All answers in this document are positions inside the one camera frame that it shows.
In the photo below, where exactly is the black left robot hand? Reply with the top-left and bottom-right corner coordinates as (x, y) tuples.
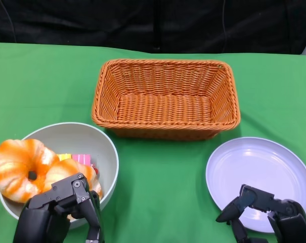
(13, 173), (103, 243)

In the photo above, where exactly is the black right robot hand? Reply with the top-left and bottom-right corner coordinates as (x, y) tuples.
(215, 184), (306, 243)

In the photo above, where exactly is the orange striped ring bread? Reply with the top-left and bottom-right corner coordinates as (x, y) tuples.
(43, 159), (103, 221)
(0, 138), (60, 203)

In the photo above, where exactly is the yellow striped cake slice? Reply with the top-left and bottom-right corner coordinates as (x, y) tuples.
(57, 153), (74, 163)

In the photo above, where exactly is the pink striped cake slice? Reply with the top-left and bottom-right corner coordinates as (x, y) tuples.
(71, 153), (92, 167)

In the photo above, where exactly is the pale green bowl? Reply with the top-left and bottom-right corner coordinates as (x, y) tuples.
(0, 122), (119, 230)

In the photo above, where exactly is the lavender round plate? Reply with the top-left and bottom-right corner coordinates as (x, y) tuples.
(205, 137), (306, 233)

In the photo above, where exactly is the orange wicker basket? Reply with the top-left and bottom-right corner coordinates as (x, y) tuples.
(91, 58), (241, 141)

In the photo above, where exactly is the green tablecloth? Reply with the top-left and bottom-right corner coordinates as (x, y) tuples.
(0, 42), (306, 243)

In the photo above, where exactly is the black curtain backdrop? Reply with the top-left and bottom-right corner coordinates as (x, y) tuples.
(0, 0), (306, 55)

